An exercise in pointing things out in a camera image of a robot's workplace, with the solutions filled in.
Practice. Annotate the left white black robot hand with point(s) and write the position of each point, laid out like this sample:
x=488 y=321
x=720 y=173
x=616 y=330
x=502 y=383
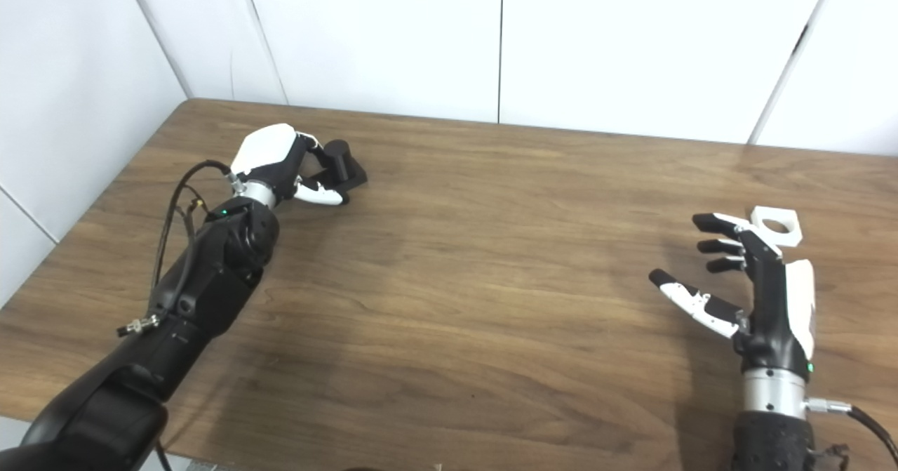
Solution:
x=270 y=149

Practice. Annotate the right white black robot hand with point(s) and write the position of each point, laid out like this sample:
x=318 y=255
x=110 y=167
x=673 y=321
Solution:
x=772 y=316

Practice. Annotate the black peg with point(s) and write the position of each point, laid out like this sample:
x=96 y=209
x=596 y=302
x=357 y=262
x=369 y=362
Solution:
x=345 y=166

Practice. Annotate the white square piece with hole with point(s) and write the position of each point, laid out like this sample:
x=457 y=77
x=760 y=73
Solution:
x=789 y=236

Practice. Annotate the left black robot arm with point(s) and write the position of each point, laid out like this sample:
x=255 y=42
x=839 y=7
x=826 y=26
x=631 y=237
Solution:
x=203 y=288

